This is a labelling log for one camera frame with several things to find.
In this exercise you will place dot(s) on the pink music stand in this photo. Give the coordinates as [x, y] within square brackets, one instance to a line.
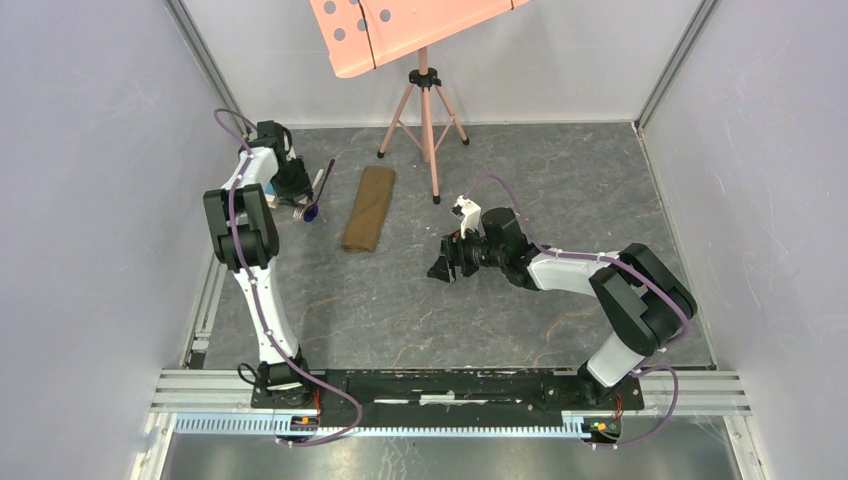
[364, 35]

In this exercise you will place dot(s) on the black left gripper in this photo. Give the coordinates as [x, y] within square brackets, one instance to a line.
[303, 186]

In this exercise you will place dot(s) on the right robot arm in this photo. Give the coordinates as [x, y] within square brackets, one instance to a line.
[646, 305]

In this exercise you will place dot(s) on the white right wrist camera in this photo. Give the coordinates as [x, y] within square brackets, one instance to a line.
[469, 213]

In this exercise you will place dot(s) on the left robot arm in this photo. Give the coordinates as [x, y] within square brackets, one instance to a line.
[245, 239]

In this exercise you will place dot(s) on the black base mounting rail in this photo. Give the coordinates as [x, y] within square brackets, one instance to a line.
[473, 398]

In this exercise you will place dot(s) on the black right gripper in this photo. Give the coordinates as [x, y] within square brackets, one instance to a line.
[454, 253]

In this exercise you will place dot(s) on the white toothed cable strip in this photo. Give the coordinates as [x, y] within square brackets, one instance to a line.
[285, 425]

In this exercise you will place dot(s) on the blue and wood toy block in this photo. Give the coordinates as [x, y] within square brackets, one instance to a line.
[271, 198]

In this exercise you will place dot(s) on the clear plastic fork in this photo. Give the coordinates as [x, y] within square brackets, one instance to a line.
[305, 203]

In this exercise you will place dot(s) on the brown cloth napkin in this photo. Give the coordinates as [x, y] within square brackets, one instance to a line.
[369, 210]

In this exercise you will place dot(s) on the purple plastic spoon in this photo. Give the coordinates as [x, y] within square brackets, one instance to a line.
[312, 210]

